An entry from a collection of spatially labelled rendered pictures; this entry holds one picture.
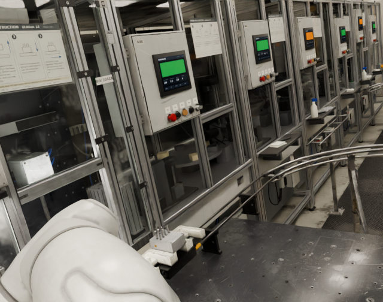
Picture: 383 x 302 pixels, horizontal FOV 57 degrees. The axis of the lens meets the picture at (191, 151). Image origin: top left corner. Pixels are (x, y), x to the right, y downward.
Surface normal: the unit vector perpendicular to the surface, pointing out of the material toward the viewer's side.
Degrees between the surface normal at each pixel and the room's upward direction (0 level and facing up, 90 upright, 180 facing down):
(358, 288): 0
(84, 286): 29
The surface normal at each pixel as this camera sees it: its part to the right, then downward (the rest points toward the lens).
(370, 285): -0.18, -0.95
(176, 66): 0.80, 0.00
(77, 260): -0.33, -0.85
